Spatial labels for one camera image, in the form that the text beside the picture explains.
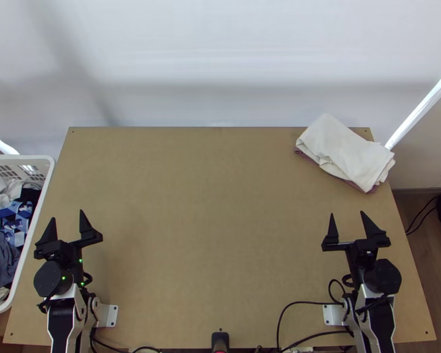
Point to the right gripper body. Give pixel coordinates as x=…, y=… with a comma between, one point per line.
x=358, y=261

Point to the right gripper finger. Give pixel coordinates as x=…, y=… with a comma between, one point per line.
x=332, y=235
x=373, y=233

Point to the white light strip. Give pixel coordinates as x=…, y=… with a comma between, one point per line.
x=0, y=145
x=419, y=106

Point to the white t-shirt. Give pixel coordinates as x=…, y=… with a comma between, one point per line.
x=347, y=154

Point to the heap of clothes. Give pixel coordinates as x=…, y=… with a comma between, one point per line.
x=3, y=228

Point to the white laundry basket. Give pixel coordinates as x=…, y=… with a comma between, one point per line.
x=46, y=191

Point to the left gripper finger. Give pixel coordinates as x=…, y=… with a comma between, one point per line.
x=85, y=229
x=49, y=235

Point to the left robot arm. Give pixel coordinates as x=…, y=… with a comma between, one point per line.
x=64, y=316

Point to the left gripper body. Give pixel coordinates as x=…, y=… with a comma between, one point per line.
x=71, y=255

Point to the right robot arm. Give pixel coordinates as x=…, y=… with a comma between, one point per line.
x=375, y=316

